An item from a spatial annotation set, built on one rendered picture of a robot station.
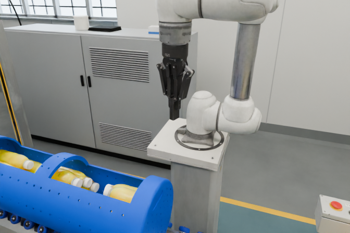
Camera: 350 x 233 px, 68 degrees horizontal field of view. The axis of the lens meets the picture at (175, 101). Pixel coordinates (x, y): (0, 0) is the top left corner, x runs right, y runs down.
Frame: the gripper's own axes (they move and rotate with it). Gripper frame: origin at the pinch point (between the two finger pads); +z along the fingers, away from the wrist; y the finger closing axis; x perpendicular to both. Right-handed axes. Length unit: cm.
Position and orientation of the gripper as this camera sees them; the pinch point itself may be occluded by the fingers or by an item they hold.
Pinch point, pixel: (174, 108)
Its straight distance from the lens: 80.8
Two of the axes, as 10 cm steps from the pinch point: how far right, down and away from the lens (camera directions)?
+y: 7.6, 2.6, -5.9
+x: 6.5, -3.0, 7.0
